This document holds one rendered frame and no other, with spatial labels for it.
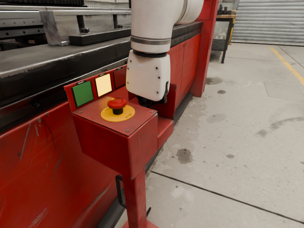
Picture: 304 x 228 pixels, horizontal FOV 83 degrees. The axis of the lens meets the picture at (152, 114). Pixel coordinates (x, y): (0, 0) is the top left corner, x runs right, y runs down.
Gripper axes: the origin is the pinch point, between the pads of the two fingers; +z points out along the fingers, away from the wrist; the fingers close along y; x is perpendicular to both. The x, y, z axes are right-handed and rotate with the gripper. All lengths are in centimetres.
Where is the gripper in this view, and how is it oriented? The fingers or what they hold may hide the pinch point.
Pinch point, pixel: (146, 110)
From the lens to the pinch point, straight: 46.1
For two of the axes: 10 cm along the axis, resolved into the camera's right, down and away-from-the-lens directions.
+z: -0.7, 8.3, 5.5
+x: 5.2, -4.3, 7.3
